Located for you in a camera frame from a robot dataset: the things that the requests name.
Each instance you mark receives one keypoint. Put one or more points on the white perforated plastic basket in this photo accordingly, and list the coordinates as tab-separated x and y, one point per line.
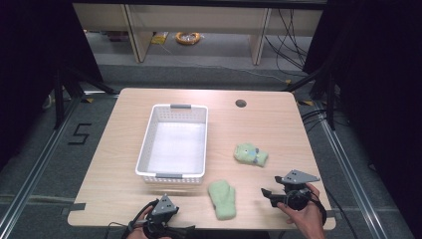
175	146

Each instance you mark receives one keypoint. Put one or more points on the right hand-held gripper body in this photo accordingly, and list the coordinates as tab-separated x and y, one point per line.
297	177

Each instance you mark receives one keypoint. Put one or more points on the green fuzzy glove with face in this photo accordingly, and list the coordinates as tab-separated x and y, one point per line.
249	155

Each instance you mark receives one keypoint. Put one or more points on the aluminium floor rail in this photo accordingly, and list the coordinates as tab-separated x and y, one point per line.
351	179
36	166

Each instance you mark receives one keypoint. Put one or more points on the person's left hand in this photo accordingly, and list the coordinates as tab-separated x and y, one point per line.
139	229

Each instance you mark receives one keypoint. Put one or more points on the black metal stand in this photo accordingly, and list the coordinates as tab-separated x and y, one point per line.
61	96
328	96

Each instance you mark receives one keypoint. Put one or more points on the person's right hand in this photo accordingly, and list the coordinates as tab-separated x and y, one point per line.
308	219

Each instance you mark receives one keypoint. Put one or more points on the yellow packet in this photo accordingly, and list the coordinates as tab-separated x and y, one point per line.
160	38

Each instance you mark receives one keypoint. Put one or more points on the light wooden shelf unit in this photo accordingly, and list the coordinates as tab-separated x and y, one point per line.
199	20

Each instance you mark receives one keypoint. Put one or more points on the grey tape strip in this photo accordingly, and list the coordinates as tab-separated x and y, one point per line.
74	206

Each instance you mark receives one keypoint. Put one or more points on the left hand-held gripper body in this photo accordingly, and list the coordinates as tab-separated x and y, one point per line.
163	207

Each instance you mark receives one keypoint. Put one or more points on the plain green fuzzy glove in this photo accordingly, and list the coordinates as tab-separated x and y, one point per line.
222	202

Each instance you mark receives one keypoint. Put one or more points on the dark curtain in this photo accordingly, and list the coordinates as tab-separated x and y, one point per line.
381	83
30	49

